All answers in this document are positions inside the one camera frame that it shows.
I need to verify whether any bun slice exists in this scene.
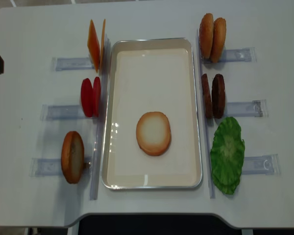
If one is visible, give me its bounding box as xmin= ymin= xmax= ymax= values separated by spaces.
xmin=136 ymin=112 xmax=171 ymax=156
xmin=61 ymin=131 xmax=84 ymax=184

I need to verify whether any right red tomato slice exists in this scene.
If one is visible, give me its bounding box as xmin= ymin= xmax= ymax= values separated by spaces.
xmin=93 ymin=76 xmax=101 ymax=117

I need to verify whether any red tomato slice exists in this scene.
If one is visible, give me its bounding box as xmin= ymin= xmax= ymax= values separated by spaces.
xmin=93 ymin=76 xmax=101 ymax=117
xmin=80 ymin=78 xmax=93 ymax=118

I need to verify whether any left brown meat patty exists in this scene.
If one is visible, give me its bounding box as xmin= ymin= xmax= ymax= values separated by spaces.
xmin=201 ymin=73 xmax=213 ymax=119

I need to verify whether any left red tomato slice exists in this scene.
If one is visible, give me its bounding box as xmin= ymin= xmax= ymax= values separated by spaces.
xmin=80 ymin=78 xmax=93 ymax=118

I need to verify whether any right dark meat patty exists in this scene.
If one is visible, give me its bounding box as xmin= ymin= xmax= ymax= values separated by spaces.
xmin=212 ymin=74 xmax=225 ymax=118

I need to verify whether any clear holder by tomato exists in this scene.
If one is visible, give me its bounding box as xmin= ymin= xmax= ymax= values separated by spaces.
xmin=40 ymin=105 xmax=87 ymax=120

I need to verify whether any right orange cheese slice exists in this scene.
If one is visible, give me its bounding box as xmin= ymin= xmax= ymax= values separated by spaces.
xmin=99 ymin=19 xmax=106 ymax=74

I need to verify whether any orange cheese slice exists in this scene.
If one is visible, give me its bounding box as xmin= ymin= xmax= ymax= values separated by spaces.
xmin=87 ymin=20 xmax=100 ymax=72
xmin=99 ymin=19 xmax=106 ymax=74

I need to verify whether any green lettuce leaf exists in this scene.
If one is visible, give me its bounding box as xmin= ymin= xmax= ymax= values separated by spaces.
xmin=210 ymin=117 xmax=245 ymax=195

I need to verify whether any left orange cheese slice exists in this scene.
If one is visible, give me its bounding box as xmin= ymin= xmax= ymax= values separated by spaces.
xmin=87 ymin=20 xmax=100 ymax=72

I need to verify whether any clear holder by cheese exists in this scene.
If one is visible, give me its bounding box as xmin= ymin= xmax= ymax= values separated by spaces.
xmin=51 ymin=57 xmax=95 ymax=71

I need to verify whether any clear holder by patties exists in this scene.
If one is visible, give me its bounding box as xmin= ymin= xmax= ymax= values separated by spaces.
xmin=223 ymin=99 xmax=269 ymax=118

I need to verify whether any clear holder by bun slices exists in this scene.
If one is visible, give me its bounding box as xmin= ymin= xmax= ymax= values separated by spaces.
xmin=29 ymin=156 xmax=92 ymax=177

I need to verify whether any clear holder by lettuce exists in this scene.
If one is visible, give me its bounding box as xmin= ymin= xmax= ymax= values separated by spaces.
xmin=242 ymin=154 xmax=280 ymax=175

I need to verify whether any white rectangular metal tray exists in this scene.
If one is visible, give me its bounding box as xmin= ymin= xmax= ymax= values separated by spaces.
xmin=101 ymin=38 xmax=202 ymax=190

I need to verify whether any left sesame top bun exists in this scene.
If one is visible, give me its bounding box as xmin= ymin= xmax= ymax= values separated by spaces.
xmin=199 ymin=13 xmax=214 ymax=59

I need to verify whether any right top bun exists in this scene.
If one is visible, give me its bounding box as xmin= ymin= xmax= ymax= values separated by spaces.
xmin=210 ymin=18 xmax=226 ymax=63

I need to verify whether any clear holder by top buns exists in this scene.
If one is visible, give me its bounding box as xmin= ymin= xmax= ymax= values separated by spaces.
xmin=202 ymin=47 xmax=257 ymax=65

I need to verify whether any right clear acrylic rail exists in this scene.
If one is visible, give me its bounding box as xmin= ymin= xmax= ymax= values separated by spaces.
xmin=196 ymin=29 xmax=215 ymax=199

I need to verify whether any clear acrylic rail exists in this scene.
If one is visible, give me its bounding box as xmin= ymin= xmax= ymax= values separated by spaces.
xmin=90 ymin=35 xmax=111 ymax=200
xmin=196 ymin=29 xmax=215 ymax=199

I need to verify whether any left clear acrylic rail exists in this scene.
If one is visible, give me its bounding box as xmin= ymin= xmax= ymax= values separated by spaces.
xmin=90 ymin=35 xmax=111 ymax=200

